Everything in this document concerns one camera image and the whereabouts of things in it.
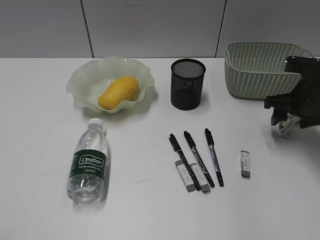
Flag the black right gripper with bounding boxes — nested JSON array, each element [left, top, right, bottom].
[[264, 56, 320, 129]]

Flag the waste paper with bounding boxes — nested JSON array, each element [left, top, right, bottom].
[[278, 113, 301, 136]]

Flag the grey white eraser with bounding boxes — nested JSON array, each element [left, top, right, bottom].
[[190, 163, 211, 193], [175, 160, 196, 193], [240, 150, 251, 178]]

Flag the black marker pen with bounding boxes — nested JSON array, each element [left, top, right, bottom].
[[169, 133, 201, 191], [183, 130, 215, 188], [204, 128, 224, 187]]

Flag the yellow mango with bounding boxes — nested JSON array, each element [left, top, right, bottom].
[[98, 76, 139, 111]]

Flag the clear water bottle green label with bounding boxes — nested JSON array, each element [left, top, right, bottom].
[[67, 118, 108, 204]]

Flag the pale green plastic basket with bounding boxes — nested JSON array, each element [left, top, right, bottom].
[[224, 41, 315, 100]]

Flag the black mesh pen holder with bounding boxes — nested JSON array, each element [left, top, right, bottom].
[[170, 58, 206, 111]]

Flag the frosted green wavy plate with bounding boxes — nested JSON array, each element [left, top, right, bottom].
[[66, 56, 155, 114]]

